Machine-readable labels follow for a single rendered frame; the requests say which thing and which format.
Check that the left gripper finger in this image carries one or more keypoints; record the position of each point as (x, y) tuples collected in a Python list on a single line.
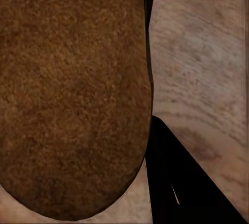
[(180, 190)]

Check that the sandal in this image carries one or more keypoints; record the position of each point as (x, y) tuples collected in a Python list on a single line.
[(76, 102)]

